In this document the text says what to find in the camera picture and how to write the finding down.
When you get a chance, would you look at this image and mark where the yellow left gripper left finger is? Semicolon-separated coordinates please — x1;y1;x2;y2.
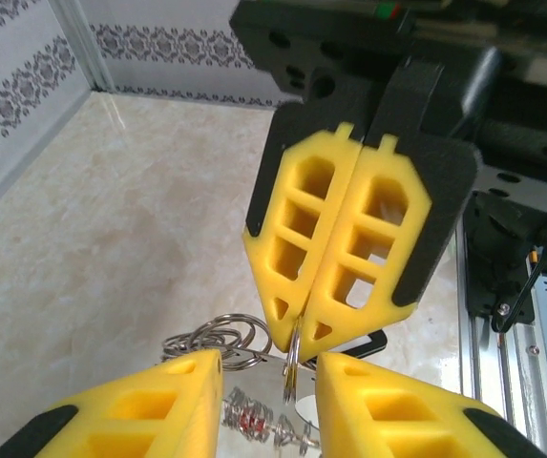
0;347;224;458

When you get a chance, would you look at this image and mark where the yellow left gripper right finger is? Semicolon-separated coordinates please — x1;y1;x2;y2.
315;351;547;458

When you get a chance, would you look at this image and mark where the small metal split ring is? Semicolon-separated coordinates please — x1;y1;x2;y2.
282;317;305;406

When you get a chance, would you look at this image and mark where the black flat tag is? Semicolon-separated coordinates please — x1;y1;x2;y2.
347;330;389;360

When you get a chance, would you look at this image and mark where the bundle of metal split rings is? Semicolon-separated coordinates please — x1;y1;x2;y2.
160;312;274;372

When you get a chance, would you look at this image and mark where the thin black cable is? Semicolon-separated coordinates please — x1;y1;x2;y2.
490;193;547;334

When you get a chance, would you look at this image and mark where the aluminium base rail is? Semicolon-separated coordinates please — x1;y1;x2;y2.
453;223;547;458

